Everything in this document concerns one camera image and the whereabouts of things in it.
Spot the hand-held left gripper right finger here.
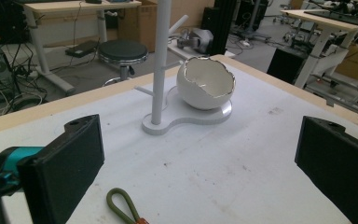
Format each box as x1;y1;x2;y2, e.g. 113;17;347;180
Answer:
294;116;358;224

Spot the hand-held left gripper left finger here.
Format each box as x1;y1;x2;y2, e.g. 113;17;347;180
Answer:
17;114;105;224

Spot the black box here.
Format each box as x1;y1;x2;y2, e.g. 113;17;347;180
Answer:
266;46;310;85

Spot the black flat device on floor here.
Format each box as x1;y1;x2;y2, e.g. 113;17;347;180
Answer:
64;40;101;59

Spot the black round stool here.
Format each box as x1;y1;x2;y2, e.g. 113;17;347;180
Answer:
97;39;149;87

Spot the white jewelry stand with pegs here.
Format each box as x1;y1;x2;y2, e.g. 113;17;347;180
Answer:
133;0;233;136

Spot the white eggshell-shaped bowl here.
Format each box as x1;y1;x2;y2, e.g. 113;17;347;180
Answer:
176;56;237;111

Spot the large cardboard box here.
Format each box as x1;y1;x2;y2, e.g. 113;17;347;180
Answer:
117;0;215;53

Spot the wooden desk with white legs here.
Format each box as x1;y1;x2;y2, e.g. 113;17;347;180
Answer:
22;0;143;96

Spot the black metal column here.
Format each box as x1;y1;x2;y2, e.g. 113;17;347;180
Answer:
200;0;241;56

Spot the grey machine part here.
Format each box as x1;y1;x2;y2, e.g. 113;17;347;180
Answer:
176;27;214;54

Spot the green cord loop orange clasp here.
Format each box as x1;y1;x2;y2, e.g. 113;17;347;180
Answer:
105;188;150;224

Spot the tangle of cables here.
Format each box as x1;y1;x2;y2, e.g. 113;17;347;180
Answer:
0;43;49;120

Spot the wooden desk with white frame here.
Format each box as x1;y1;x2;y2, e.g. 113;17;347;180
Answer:
281;8;358;90

